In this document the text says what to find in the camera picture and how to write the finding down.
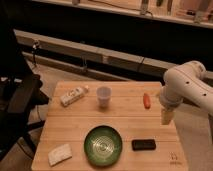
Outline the white tube bottle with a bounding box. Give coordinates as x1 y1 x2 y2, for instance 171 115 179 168
60 86 89 107

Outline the black chair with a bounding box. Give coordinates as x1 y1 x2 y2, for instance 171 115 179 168
0 28 49 161

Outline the wooden table board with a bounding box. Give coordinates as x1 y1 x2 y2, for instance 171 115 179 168
32 81 188 171

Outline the orange carrot toy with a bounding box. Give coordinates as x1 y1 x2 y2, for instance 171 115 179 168
143 93 151 109

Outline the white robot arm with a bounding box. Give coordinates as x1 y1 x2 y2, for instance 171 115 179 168
159 61 213 125

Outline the white folded cloth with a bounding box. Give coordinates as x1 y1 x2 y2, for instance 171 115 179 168
48 144 72 166

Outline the translucent plastic cup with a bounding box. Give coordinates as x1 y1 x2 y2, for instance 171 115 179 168
96 86 111 108

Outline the green ceramic bowl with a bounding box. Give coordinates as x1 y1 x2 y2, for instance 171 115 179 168
84 125 123 167

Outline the black rectangular phone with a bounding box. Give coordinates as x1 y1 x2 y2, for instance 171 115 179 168
132 139 156 151

